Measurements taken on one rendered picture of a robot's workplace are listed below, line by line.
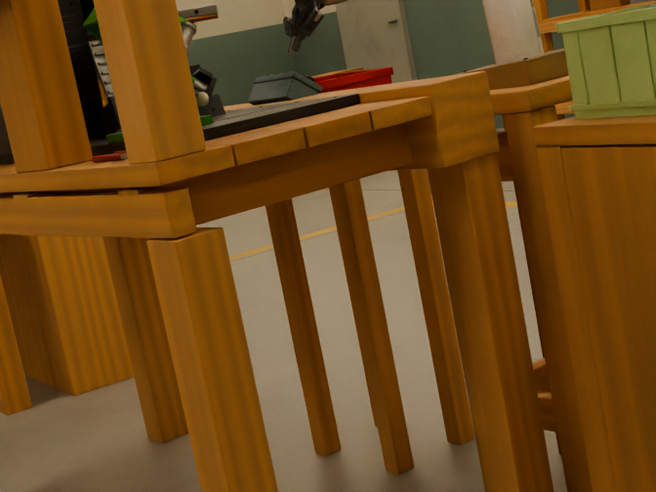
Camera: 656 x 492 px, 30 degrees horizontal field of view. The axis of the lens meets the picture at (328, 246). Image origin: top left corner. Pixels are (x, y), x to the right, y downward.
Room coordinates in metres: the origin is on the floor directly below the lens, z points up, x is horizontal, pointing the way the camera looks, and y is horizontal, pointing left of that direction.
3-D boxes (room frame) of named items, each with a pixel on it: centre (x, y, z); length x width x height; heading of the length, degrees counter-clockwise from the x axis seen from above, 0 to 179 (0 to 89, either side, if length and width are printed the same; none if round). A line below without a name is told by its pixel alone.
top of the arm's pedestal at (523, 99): (2.46, -0.44, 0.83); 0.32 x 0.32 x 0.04; 37
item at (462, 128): (2.78, 0.15, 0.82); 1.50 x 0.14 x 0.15; 36
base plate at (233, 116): (2.62, 0.38, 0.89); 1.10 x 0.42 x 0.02; 36
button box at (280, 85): (2.64, 0.03, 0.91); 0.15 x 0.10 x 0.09; 36
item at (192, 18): (2.74, 0.35, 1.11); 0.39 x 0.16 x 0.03; 126
